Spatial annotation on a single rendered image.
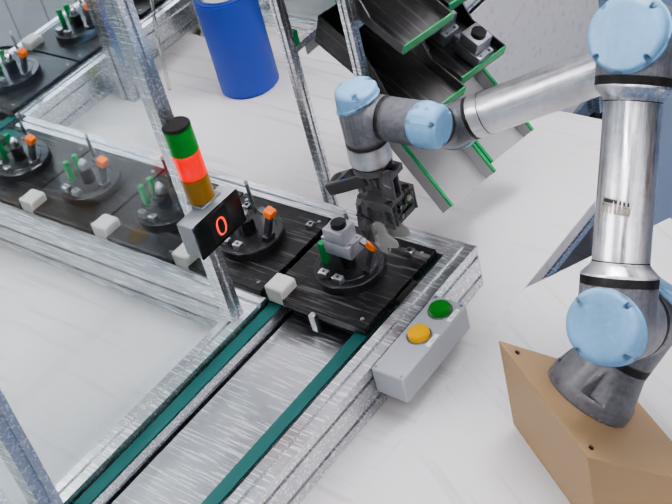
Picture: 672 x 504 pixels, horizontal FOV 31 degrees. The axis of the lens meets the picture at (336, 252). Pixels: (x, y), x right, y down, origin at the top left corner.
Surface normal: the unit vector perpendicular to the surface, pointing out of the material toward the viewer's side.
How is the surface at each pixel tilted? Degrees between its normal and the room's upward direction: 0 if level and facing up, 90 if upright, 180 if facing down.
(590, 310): 60
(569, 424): 45
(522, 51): 90
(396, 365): 0
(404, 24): 25
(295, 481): 90
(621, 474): 90
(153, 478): 0
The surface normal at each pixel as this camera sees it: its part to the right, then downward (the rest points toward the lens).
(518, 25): 0.78, 0.25
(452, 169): 0.33, -0.29
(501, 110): -0.42, 0.36
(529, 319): -0.21, -0.76
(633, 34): -0.51, -0.11
